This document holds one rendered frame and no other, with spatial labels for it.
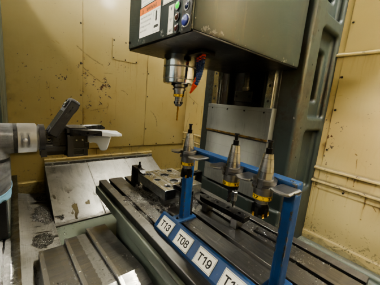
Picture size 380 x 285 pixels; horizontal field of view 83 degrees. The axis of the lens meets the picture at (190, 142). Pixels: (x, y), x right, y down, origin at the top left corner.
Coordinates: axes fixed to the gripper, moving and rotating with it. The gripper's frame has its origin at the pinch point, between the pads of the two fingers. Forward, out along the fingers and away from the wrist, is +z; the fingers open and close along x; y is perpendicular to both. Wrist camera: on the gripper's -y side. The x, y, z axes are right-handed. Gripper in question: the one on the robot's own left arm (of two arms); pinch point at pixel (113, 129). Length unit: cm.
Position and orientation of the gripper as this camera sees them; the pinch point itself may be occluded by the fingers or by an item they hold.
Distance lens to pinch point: 73.7
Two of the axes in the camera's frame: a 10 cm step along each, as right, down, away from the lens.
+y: -0.9, 9.8, 1.8
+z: 7.6, -0.5, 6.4
